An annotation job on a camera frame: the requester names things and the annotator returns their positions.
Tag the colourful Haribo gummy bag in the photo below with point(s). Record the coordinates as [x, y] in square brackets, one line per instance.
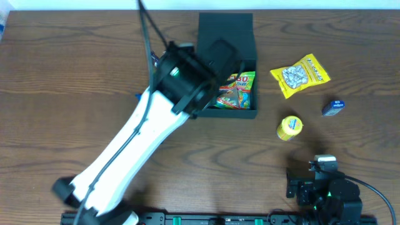
[236, 95]

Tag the dark blue chocolate bar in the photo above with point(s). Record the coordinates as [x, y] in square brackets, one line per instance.
[155, 59]

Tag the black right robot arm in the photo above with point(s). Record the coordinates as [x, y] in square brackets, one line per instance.
[332, 198]

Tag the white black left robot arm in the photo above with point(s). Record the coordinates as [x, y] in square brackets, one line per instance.
[181, 86]

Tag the yellow round jar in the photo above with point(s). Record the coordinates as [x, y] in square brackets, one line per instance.
[289, 127]

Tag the black open gift box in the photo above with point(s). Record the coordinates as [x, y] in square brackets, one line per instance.
[237, 30]

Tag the yellow sunflower seed bag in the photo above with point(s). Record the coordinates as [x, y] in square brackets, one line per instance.
[307, 72]

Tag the small blue box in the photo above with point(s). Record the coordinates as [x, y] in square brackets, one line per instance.
[332, 108]

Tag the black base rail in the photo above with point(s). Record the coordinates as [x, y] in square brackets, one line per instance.
[159, 218]

